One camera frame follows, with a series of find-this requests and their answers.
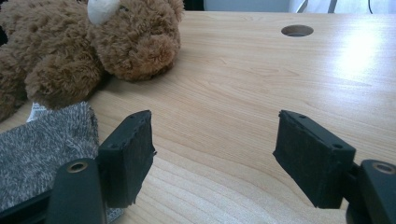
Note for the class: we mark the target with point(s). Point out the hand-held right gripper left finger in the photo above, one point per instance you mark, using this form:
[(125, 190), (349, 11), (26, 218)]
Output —
[(127, 161)]

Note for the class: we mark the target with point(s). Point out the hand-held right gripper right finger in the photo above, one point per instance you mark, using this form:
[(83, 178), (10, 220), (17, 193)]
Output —
[(314, 165)]

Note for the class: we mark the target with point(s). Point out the grey knit doll garment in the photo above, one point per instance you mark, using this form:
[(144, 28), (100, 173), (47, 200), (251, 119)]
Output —
[(46, 149)]

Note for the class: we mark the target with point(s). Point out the brown teddy bear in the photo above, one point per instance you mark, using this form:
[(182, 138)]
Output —
[(130, 46)]

